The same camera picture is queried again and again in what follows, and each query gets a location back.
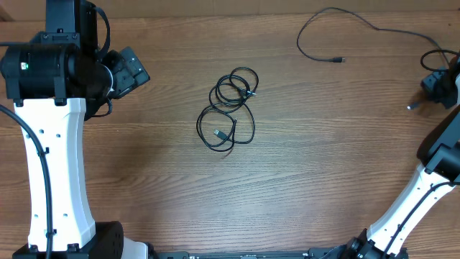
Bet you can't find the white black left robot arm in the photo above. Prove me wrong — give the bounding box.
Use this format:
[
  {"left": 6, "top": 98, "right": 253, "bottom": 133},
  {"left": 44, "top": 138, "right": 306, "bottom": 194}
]
[{"left": 1, "top": 44, "right": 153, "bottom": 258}]

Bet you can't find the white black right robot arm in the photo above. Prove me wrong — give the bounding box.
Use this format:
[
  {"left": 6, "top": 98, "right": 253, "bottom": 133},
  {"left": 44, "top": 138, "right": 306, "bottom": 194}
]
[{"left": 316, "top": 97, "right": 459, "bottom": 258}]

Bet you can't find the black coiled USB-A cable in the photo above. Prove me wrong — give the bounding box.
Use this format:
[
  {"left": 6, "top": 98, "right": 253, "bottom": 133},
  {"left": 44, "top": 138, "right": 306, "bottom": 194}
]
[{"left": 195, "top": 66, "right": 259, "bottom": 153}]

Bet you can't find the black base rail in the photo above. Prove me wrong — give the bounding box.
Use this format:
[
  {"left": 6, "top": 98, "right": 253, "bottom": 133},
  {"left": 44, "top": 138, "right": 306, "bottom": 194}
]
[{"left": 151, "top": 245, "right": 345, "bottom": 259}]

